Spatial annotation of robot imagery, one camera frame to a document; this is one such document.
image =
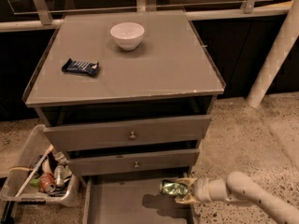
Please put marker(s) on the white ceramic bowl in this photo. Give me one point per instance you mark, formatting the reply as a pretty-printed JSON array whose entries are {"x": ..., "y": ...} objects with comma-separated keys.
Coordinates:
[{"x": 127, "y": 35}]

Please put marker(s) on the brass top drawer knob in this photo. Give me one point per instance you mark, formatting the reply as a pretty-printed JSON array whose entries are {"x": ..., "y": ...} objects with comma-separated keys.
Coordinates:
[{"x": 132, "y": 136}]

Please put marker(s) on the grey middle drawer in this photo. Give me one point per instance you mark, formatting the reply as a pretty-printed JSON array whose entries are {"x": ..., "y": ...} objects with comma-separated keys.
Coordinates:
[{"x": 125, "y": 163}]

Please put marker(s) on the white diagonal post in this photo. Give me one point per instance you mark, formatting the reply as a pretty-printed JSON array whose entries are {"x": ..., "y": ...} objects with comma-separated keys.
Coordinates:
[{"x": 277, "y": 55}]

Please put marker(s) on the grey drawer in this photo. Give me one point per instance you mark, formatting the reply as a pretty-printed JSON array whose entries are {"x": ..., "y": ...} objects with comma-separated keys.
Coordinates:
[
  {"x": 134, "y": 198},
  {"x": 125, "y": 163},
  {"x": 116, "y": 134}
]

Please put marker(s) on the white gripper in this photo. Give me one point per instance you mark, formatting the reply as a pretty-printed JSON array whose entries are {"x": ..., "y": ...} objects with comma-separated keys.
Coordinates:
[{"x": 202, "y": 189}]

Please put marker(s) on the dark blue snack bar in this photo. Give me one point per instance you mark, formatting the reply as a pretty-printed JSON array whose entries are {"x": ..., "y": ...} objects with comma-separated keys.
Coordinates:
[{"x": 80, "y": 68}]

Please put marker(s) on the clear plastic bin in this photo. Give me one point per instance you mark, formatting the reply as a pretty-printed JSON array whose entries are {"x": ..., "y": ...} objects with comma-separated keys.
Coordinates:
[{"x": 36, "y": 144}]

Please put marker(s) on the metal railing with glass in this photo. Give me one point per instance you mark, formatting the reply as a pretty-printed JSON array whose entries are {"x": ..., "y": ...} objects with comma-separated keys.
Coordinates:
[{"x": 30, "y": 15}]

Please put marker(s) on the white stick in bin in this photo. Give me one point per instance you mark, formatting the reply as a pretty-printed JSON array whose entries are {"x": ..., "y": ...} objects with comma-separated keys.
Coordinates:
[{"x": 30, "y": 176}]

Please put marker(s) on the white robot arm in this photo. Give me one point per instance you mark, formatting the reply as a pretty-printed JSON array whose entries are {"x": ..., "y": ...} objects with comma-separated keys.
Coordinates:
[{"x": 238, "y": 187}]

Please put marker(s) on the silver can in bin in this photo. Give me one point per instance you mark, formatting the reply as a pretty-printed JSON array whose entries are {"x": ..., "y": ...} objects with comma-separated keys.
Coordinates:
[{"x": 59, "y": 176}]

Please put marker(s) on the crushed green can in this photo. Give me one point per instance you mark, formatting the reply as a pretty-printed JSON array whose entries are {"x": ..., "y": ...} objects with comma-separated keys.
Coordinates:
[{"x": 172, "y": 188}]

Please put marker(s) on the grey top drawer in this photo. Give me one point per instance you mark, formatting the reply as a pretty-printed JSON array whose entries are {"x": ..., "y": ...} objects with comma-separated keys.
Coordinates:
[{"x": 116, "y": 134}]

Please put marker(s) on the grey drawer cabinet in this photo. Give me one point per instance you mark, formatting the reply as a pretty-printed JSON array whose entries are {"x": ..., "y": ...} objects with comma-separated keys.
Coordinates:
[{"x": 168, "y": 75}]

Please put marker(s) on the red soda can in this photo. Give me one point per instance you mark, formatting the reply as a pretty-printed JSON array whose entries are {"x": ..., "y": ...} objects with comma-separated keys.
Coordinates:
[{"x": 47, "y": 183}]

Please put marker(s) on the grey bottom drawer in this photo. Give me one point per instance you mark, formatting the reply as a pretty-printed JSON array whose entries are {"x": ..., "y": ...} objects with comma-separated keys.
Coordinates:
[{"x": 134, "y": 198}]

